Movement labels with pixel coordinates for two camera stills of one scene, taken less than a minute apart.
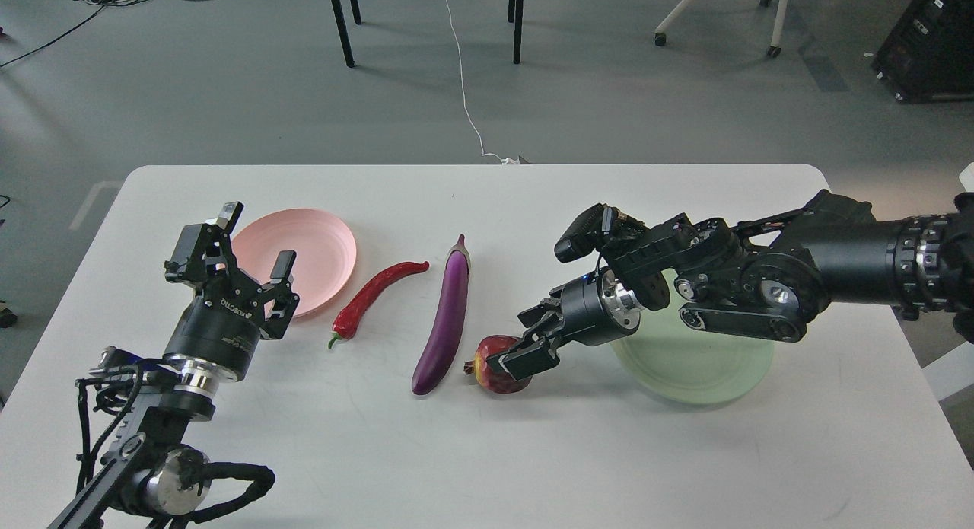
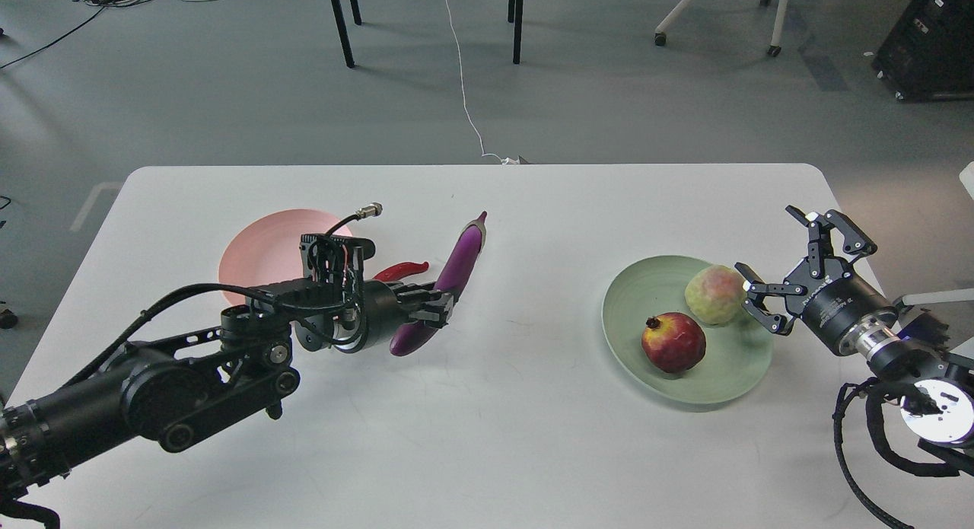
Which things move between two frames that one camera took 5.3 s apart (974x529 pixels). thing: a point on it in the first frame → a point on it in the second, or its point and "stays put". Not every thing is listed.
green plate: [689, 364] stays put
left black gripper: [218, 333] → [386, 310]
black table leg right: [518, 20] stays put
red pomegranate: [487, 375] → [674, 342]
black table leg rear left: [354, 2] stays put
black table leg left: [341, 23] stays put
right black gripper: [597, 307] → [835, 305]
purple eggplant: [444, 342] → [450, 280]
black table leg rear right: [512, 1] stays put
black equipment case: [929, 56] stays put
